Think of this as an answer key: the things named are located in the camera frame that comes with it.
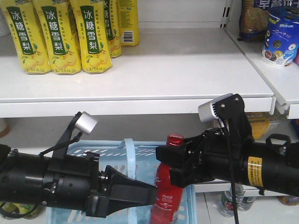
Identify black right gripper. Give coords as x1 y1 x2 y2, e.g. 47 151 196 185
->
156 128 254 188

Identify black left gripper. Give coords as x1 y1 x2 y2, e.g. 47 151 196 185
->
43 152 157 218

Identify light blue plastic basket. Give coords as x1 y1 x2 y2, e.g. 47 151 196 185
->
46 138 197 224

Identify red coke bottle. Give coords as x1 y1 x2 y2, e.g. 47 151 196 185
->
149 133 185 224

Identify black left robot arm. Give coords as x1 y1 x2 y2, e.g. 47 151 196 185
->
0 145 157 217

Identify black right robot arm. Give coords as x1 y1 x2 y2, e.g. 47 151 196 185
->
156 128 299 196

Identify white metal shelf unit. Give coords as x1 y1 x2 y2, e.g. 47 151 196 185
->
0 0 299 154

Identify blue cookie cup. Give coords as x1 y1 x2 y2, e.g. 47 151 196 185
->
262 7 299 67

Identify yellow pear drink carton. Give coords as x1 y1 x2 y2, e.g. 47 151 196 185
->
33 0 82 75
0 0 52 74
70 0 112 74

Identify black cable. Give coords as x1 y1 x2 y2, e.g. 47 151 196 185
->
221 119 241 224

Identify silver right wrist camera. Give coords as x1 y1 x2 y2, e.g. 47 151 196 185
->
198 93 245 122

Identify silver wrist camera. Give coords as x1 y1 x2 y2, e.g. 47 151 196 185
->
198 93 245 122
74 112 98 135

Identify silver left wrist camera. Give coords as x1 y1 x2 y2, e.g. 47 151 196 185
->
74 112 98 135

